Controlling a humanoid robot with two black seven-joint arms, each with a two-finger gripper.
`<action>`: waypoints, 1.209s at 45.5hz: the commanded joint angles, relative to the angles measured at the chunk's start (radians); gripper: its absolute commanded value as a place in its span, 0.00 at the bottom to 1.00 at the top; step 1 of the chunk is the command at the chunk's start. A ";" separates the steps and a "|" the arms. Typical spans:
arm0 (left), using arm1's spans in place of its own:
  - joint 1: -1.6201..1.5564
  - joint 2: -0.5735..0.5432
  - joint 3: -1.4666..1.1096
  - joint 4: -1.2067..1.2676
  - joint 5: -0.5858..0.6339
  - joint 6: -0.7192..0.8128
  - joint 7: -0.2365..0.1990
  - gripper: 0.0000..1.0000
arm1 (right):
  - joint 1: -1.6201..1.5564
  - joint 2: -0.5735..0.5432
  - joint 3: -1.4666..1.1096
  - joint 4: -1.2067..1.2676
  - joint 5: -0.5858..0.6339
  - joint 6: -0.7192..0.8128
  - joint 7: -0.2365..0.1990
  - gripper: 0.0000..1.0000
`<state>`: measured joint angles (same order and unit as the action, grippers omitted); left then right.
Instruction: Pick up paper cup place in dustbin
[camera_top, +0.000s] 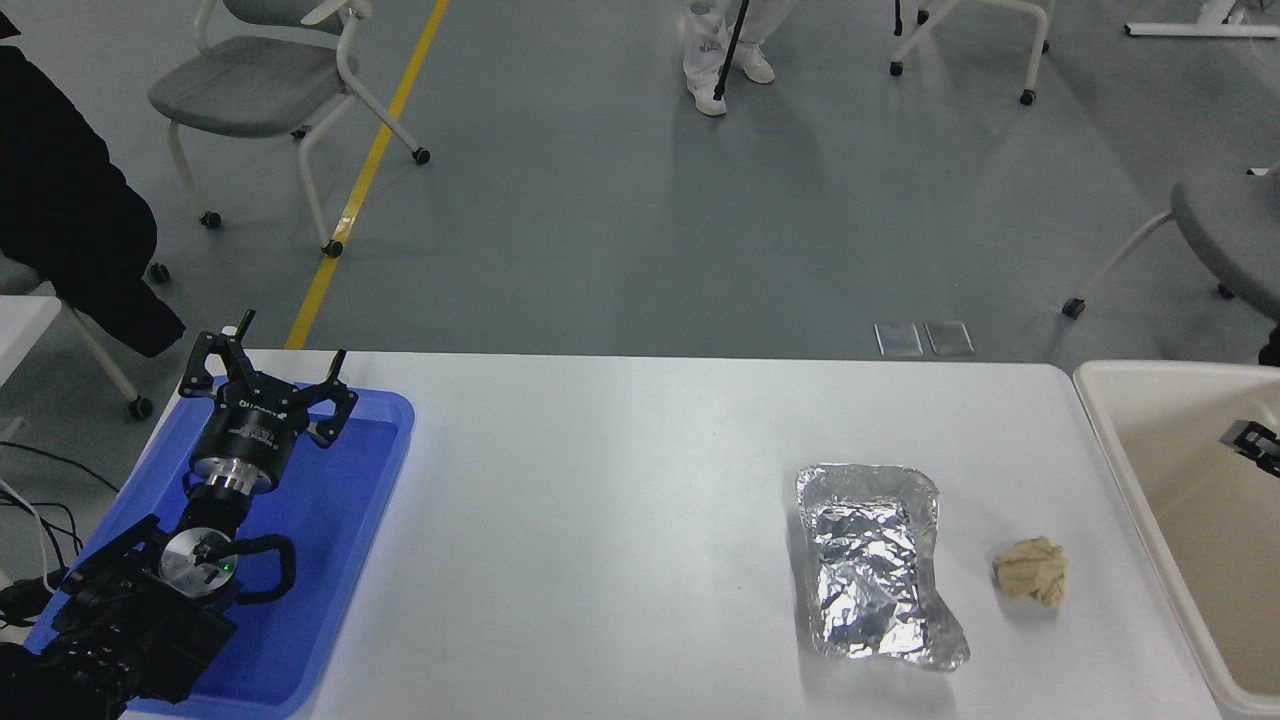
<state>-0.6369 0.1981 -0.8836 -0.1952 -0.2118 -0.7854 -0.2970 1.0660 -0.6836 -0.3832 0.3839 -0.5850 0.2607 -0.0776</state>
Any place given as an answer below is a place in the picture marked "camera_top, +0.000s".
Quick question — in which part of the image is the black floor cable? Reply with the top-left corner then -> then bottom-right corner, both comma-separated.
0,440 -> 121,561

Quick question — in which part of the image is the white desk foot bar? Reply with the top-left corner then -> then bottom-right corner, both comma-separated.
1125,0 -> 1280,39

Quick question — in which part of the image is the thin black pole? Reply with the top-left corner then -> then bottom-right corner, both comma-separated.
713,0 -> 751,102

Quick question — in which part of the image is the crumpled silver foil tray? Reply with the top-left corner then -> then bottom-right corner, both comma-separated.
795,462 -> 972,672

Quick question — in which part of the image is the blue plastic tray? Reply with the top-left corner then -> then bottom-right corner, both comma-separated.
25,375 -> 416,719

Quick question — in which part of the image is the person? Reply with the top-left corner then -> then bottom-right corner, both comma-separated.
682,0 -> 793,117
0,10 -> 187,359

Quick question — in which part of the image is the white frame wheeled chair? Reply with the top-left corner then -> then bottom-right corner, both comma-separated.
890,0 -> 1056,107

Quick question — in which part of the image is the crumpled tan paper ball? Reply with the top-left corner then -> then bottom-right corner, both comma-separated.
993,535 -> 1069,607

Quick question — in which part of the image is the white floor cable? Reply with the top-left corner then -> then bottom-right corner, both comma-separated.
0,478 -> 56,591

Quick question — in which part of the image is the small white side table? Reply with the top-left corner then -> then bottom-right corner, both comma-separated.
0,296 -> 63,391

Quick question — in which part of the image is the white leg wheeled chair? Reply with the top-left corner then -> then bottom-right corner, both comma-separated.
0,255 -> 173,422

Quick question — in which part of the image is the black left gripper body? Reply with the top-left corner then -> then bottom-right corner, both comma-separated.
194,378 -> 310,473

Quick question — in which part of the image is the large pale plastic bin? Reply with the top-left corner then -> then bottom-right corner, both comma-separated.
1072,360 -> 1280,720

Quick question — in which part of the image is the grey seat white frame chair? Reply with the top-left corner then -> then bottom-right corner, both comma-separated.
1062,165 -> 1280,323
148,0 -> 433,259

